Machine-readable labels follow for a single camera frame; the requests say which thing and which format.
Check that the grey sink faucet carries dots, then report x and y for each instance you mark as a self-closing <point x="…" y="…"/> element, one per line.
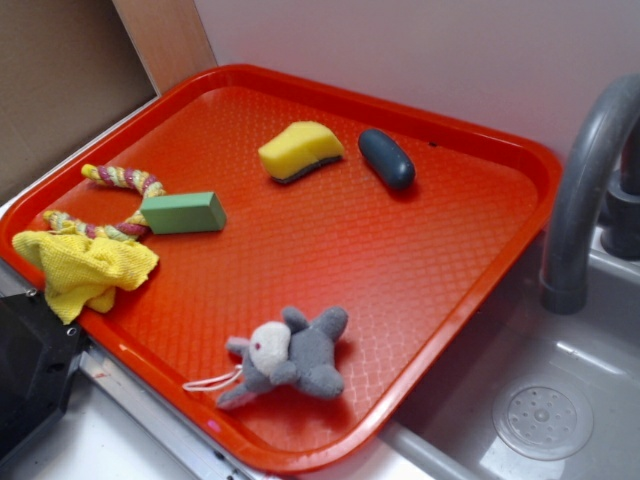
<point x="580" y="200"/>

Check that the dark grey oval capsule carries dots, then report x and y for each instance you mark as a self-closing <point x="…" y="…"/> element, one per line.
<point x="387" y="159"/>

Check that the yellow sponge with grey pad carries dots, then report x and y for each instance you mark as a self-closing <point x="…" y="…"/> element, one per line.
<point x="301" y="147"/>

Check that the braided rope toy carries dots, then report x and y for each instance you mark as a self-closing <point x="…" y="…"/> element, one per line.
<point x="131" y="229"/>

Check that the yellow cloth rag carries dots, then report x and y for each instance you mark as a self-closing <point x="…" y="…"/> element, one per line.
<point x="84" y="273"/>

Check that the green rectangular block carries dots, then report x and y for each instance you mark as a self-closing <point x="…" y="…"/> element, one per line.
<point x="184" y="213"/>

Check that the grey plastic sink basin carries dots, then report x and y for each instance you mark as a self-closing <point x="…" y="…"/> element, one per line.
<point x="522" y="393"/>

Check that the dark grey faucet knob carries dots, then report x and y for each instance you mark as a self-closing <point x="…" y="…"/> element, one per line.
<point x="620" y="237"/>

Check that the wooden board panel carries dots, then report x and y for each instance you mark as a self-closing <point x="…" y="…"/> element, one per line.
<point x="169" y="38"/>

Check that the red plastic tray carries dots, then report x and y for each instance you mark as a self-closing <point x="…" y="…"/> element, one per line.
<point x="410" y="267"/>

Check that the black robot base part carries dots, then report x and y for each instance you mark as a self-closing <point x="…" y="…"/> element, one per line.
<point x="39" y="358"/>

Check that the grey plush mouse toy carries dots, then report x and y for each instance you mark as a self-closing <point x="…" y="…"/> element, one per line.
<point x="295" y="352"/>

